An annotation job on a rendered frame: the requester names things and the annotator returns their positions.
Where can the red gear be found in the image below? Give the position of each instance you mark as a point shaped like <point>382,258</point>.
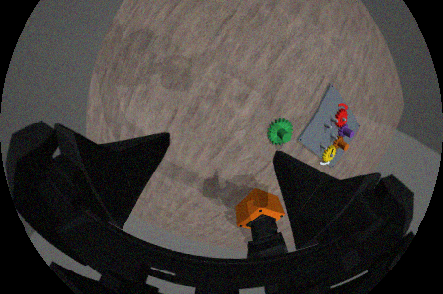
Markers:
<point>339,116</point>

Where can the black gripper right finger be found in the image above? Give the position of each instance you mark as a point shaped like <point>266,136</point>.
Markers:
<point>314,199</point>

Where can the orange gear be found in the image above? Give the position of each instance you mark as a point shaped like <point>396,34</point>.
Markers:
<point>339,143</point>

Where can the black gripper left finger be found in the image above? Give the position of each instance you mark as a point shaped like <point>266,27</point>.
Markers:
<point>116,171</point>

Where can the purple gear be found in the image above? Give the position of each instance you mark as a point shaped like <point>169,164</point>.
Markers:
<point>344,131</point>

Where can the yellow gear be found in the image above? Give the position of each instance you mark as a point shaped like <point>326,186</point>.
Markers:
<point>330,150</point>

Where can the green gear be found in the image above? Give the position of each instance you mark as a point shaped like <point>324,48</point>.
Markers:
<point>280,131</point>

